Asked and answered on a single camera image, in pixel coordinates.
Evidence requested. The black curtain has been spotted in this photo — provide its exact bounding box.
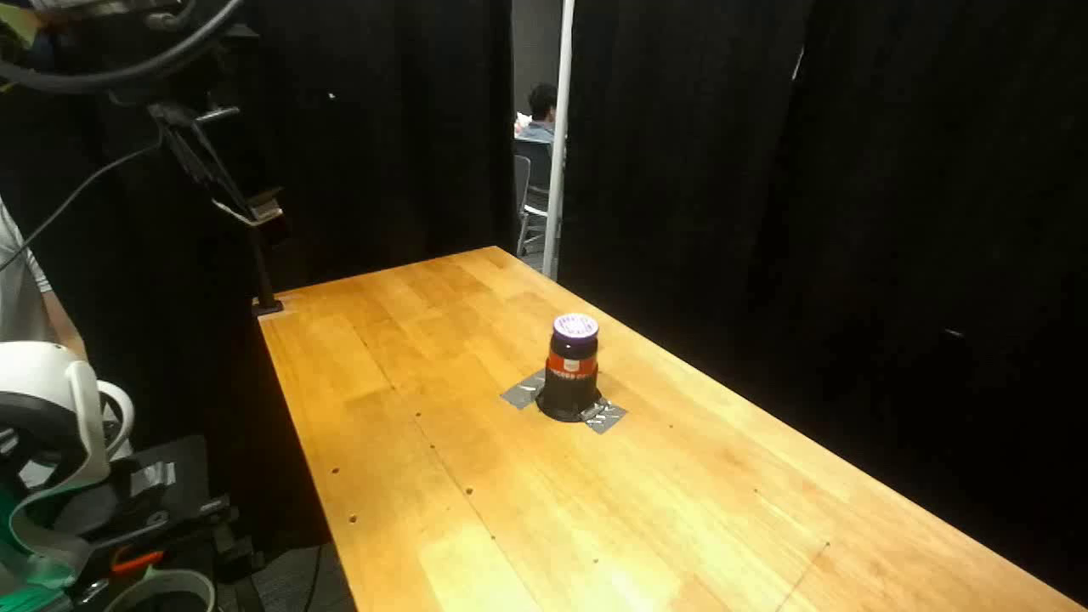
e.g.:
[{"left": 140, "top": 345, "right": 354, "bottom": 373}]
[
  {"left": 0, "top": 0, "right": 517, "bottom": 537},
  {"left": 561, "top": 0, "right": 1088, "bottom": 605}
]

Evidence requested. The grey chair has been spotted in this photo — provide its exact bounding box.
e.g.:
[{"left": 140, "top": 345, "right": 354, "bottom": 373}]
[{"left": 512, "top": 140, "right": 558, "bottom": 257}]

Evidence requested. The white vertical pole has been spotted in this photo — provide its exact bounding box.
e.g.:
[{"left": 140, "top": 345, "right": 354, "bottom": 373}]
[{"left": 541, "top": 0, "right": 576, "bottom": 282}]

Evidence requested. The thick black cable loop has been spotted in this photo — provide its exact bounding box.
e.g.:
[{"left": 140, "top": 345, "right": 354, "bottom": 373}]
[{"left": 0, "top": 0, "right": 245, "bottom": 97}]

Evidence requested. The tape roll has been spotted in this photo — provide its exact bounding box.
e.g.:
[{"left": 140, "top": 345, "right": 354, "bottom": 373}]
[{"left": 100, "top": 564, "right": 221, "bottom": 612}]

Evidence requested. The silver duct tape piece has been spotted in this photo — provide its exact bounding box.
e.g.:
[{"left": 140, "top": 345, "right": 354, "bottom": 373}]
[
  {"left": 576, "top": 396, "right": 630, "bottom": 434},
  {"left": 498, "top": 370, "right": 551, "bottom": 410}
]

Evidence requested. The seated person in background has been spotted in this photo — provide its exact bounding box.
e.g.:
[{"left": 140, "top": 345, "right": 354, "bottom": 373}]
[{"left": 512, "top": 82, "right": 561, "bottom": 145}]

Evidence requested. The thin black cable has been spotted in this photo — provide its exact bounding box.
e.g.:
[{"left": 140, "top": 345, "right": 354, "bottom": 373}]
[{"left": 0, "top": 131, "right": 171, "bottom": 275}]

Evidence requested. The orange handled tool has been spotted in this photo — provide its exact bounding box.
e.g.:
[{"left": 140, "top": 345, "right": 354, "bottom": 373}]
[{"left": 109, "top": 547, "right": 171, "bottom": 577}]

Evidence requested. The black camera stand with clamp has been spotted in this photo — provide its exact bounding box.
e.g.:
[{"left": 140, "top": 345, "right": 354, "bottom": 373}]
[{"left": 145, "top": 97, "right": 289, "bottom": 319}]

